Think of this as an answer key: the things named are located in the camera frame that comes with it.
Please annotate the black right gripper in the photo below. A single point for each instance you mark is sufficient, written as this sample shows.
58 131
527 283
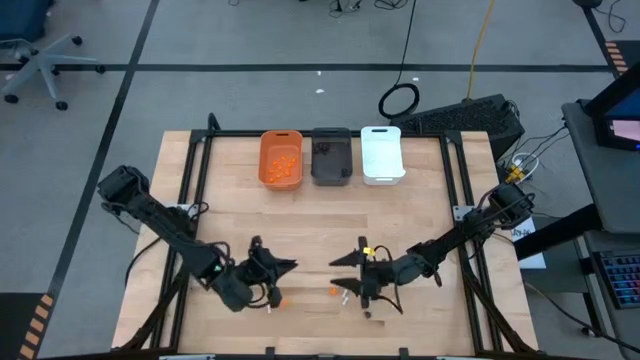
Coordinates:
387 272

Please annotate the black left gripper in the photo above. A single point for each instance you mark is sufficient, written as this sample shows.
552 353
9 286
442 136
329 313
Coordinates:
240 280

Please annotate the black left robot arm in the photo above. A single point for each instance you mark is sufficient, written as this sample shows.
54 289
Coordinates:
170 230

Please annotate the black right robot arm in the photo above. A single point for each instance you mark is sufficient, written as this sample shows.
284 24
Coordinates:
460 235

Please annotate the yellow tape tag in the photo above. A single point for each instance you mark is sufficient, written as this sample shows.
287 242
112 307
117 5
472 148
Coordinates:
369 251

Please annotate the dark grey plastic bin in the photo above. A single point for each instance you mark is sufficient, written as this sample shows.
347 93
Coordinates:
331 165

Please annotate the orange plastic bin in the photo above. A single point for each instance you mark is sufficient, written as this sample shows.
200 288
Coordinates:
287 147

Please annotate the white plastic bin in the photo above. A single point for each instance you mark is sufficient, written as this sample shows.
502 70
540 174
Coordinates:
382 155

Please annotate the white paper sheet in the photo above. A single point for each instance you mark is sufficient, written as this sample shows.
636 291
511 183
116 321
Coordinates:
534 261

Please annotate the black computer tower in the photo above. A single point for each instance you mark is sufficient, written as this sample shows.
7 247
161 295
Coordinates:
460 120

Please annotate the power strip yellow plugs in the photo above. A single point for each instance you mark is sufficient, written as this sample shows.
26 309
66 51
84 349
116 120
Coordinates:
515 174

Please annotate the black desk support beam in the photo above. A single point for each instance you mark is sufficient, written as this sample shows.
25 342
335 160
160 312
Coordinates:
560 235

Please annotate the grey keyboard shelf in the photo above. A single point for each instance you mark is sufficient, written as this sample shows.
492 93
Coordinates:
600 240

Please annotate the grey desk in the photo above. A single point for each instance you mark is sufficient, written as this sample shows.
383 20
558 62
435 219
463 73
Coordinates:
600 200

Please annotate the black hazard striped mat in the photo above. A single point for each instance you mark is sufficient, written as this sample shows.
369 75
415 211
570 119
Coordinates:
20 320
617 57

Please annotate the backlit computer keyboard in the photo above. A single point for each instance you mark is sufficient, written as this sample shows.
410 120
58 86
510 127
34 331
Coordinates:
622 280

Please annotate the black computer monitor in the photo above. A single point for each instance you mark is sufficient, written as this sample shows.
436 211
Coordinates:
620 125

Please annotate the office chair base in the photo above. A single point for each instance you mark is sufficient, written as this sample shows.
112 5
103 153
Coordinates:
44 67

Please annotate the black round base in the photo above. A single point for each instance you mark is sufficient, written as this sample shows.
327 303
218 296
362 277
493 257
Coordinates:
587 2

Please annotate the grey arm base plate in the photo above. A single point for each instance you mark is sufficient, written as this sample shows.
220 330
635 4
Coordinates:
462 211
181 208

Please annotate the black aluminium table frame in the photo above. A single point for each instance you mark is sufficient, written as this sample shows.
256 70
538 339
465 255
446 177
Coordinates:
235 133

